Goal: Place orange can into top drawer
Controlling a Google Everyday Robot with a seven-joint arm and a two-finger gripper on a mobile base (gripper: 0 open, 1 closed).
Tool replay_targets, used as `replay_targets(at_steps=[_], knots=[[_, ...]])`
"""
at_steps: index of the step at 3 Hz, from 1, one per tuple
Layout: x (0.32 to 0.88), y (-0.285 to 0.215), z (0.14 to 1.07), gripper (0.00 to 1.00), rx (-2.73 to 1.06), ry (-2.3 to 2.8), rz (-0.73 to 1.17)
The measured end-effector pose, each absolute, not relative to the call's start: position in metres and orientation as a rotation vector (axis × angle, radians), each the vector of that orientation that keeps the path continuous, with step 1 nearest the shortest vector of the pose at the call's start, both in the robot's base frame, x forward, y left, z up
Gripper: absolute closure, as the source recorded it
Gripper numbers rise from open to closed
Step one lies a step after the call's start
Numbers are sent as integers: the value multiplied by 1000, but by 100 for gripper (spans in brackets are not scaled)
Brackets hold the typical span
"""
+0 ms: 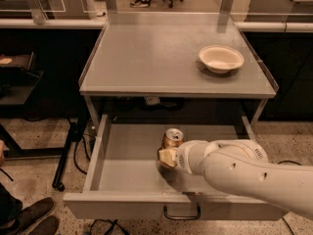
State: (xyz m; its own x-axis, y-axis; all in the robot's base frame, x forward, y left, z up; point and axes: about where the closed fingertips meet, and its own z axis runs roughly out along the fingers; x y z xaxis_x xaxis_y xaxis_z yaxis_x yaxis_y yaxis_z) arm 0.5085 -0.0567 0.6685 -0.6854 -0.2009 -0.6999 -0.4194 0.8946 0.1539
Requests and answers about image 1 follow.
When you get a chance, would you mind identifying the brown shoe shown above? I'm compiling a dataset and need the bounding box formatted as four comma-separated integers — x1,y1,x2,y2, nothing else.
17,197,55,232
27,215,60,235

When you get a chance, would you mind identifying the black floor cable left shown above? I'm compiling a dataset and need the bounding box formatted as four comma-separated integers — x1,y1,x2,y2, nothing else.
71,127,96,175

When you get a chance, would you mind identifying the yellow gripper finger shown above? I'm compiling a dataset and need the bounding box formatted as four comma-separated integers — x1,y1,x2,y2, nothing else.
158,148,177,168

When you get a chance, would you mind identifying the brown shoe lower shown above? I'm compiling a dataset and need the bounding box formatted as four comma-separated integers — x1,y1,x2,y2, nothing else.
27,215,60,235

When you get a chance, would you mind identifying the white paper bowl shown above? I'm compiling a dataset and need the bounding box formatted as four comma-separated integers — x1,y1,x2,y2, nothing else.
199,45,245,74

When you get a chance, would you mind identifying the black metal drawer handle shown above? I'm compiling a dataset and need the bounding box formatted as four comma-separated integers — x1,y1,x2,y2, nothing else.
163,206,201,221

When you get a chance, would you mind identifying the orange soda can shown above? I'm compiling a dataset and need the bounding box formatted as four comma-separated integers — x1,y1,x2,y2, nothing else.
161,128,184,149

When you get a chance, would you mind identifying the black side cart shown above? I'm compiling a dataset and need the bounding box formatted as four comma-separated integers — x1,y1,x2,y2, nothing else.
0,53,76,191

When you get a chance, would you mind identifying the brown shoe upper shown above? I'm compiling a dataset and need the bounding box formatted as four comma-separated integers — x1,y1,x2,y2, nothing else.
17,197,55,232

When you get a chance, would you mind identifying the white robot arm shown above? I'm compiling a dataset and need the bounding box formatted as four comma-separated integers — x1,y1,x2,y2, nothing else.
158,139,313,219

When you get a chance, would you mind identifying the grey cabinet table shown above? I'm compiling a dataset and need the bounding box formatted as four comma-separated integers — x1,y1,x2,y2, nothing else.
79,12,277,125

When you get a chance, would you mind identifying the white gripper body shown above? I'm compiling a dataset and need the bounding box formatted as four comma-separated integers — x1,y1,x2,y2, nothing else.
176,140,208,175

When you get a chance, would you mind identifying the open grey top drawer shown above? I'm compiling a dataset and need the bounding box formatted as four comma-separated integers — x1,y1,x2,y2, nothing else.
64,116,286,220

